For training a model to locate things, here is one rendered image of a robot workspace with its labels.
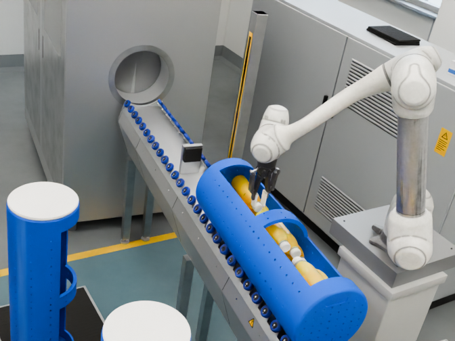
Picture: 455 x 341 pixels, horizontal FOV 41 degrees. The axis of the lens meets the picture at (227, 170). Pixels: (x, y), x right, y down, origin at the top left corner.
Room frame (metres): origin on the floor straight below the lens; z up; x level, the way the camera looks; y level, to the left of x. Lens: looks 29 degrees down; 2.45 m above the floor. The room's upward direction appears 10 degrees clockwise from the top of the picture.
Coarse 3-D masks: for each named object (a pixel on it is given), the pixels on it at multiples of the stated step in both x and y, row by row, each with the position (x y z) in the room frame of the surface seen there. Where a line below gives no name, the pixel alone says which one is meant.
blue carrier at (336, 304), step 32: (224, 160) 2.29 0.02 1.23; (224, 192) 2.10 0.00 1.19; (224, 224) 1.99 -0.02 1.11; (256, 224) 1.89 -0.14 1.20; (288, 224) 2.10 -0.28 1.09; (256, 256) 1.77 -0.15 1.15; (320, 256) 1.88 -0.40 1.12; (256, 288) 1.74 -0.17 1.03; (288, 288) 1.59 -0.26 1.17; (320, 288) 1.56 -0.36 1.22; (352, 288) 1.58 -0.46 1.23; (288, 320) 1.52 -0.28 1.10; (320, 320) 1.52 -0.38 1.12; (352, 320) 1.59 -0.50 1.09
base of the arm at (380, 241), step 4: (376, 224) 2.19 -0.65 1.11; (372, 228) 2.18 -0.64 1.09; (376, 228) 2.16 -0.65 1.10; (380, 228) 2.15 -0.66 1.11; (376, 232) 2.16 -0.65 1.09; (380, 232) 2.14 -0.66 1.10; (376, 236) 2.11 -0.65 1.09; (380, 236) 2.11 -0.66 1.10; (384, 236) 2.08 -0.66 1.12; (372, 240) 2.08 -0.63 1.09; (376, 240) 2.08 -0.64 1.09; (380, 240) 2.08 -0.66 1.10; (384, 240) 2.07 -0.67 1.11; (372, 244) 2.08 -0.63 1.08; (376, 244) 2.07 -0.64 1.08; (380, 244) 2.06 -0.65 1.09; (384, 244) 2.06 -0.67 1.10; (384, 248) 2.05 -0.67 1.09
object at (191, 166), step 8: (184, 144) 2.66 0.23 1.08; (192, 144) 2.67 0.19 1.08; (200, 144) 2.69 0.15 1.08; (184, 152) 2.63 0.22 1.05; (192, 152) 2.64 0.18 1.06; (200, 152) 2.66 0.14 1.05; (184, 160) 2.62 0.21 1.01; (192, 160) 2.64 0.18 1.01; (184, 168) 2.64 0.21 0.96; (192, 168) 2.66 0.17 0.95
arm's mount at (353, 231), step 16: (384, 208) 2.38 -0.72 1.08; (336, 224) 2.20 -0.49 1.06; (352, 224) 2.20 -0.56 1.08; (368, 224) 2.23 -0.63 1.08; (384, 224) 2.25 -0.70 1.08; (352, 240) 2.12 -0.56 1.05; (368, 240) 2.10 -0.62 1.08; (368, 256) 2.03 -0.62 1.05; (384, 256) 2.01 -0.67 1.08; (432, 256) 2.06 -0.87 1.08; (448, 256) 2.08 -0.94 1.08; (384, 272) 1.96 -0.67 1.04; (400, 272) 1.92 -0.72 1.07; (416, 272) 1.98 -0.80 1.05; (432, 272) 2.04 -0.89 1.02
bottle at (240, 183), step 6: (234, 180) 2.30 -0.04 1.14; (240, 180) 2.29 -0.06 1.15; (246, 180) 2.30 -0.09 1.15; (234, 186) 2.28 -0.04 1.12; (240, 186) 2.25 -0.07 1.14; (246, 186) 2.24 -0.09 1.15; (240, 192) 2.23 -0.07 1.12; (246, 192) 2.21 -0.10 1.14; (246, 198) 2.19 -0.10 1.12; (258, 198) 2.19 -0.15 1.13; (246, 204) 2.18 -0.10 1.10
